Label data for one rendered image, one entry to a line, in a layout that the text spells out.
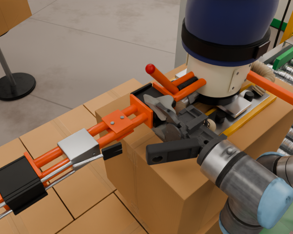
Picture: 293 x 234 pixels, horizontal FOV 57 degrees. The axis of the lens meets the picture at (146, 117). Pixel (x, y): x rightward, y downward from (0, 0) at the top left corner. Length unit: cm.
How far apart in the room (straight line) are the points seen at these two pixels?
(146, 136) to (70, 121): 87
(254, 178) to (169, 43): 282
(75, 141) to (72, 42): 284
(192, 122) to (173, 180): 17
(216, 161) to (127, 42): 281
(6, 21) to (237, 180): 217
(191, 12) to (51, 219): 99
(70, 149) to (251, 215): 38
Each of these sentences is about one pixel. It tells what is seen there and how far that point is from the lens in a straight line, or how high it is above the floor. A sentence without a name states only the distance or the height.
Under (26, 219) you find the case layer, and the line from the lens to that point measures 133.
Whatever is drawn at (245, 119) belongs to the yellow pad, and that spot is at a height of 109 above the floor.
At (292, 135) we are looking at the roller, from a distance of 169.
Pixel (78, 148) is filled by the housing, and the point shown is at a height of 122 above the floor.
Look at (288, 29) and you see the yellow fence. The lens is 254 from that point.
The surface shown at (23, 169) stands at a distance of 59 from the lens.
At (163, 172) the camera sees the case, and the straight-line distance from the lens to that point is 71.
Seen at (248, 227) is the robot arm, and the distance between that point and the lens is 62.
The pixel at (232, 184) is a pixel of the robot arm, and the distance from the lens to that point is 55.
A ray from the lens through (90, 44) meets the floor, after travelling 330.
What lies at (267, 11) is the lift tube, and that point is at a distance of 69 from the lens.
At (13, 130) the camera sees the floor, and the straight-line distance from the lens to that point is 247.
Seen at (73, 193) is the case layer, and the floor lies 54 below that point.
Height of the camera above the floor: 168
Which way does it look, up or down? 46 degrees down
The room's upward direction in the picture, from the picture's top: straight up
